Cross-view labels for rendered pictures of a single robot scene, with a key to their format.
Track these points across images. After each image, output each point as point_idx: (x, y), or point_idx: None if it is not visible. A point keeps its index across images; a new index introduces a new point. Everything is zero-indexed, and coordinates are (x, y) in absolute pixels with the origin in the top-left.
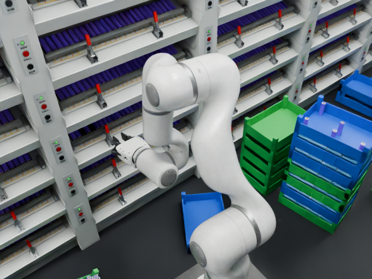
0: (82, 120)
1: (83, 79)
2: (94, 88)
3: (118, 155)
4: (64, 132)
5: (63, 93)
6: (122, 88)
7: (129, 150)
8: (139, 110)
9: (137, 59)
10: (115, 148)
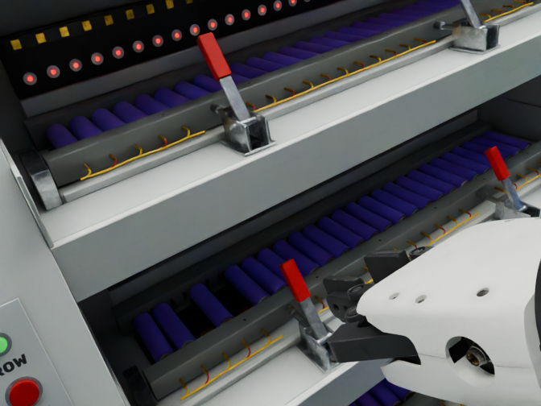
0: (146, 206)
1: (167, 90)
2: (208, 96)
3: (390, 356)
4: (46, 279)
5: (80, 136)
6: (329, 87)
7: (478, 275)
8: (415, 215)
9: (364, 27)
10: (353, 318)
